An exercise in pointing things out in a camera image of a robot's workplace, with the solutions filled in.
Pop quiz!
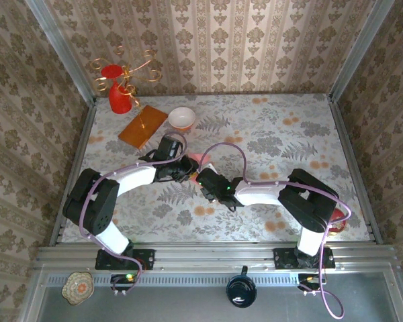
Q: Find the floral patterned table cloth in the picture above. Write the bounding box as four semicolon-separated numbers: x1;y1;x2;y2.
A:
60;93;372;243

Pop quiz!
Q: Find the white orange bowl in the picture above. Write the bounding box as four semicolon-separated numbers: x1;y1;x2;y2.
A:
168;107;196;132

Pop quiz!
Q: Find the red upturned goblet glass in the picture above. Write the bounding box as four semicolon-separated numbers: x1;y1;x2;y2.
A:
100;64;132;115

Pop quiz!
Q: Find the dark blue mug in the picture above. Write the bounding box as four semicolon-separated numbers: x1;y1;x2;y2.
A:
226;265;258;308

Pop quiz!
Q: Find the grey metal tray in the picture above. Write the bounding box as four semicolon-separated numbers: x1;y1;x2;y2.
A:
19;264;403;322

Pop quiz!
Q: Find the red gold round dish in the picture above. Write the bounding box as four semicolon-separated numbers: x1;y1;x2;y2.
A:
328;208;347;233

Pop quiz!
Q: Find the patterned scalloped small dish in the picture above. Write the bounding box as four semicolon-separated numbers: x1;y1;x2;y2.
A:
61;271;95;306

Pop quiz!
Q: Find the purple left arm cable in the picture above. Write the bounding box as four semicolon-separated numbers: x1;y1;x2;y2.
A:
80;131;188;293

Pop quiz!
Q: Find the gold wire stand wooden base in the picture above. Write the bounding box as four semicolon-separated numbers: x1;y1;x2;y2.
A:
89;45;169;150

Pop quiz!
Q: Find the aluminium mounting rail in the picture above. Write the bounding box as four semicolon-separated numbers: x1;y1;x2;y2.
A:
33;243;399;272

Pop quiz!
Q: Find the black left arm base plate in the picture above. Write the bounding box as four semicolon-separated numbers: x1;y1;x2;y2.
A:
95;248;156;271

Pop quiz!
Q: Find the aluminium table side rail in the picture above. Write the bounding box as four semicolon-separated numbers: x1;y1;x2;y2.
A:
328;95;384;244
50;100;97;246

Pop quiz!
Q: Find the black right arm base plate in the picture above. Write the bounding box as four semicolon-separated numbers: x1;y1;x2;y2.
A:
273;248;336;270

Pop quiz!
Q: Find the aluminium frame post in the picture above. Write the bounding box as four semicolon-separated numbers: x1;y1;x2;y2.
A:
328;0;396;101
24;0;97;105

